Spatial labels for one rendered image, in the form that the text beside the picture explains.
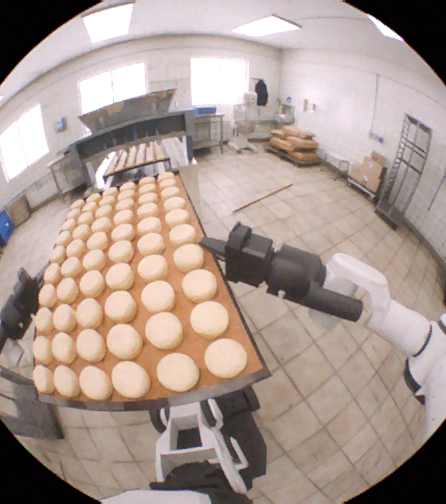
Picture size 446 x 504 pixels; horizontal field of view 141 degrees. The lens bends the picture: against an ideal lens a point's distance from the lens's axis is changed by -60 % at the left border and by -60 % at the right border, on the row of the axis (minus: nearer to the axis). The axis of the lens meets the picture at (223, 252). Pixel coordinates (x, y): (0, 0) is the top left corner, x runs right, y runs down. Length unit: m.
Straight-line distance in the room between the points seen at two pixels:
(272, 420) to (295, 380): 0.31
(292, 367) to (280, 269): 1.09
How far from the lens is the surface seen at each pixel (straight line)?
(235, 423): 1.10
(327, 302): 0.28
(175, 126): 1.17
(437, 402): 0.30
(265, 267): 0.29
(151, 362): 0.27
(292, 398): 1.32
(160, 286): 0.28
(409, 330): 0.35
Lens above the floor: 1.25
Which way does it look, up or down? 47 degrees down
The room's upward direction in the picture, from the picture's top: straight up
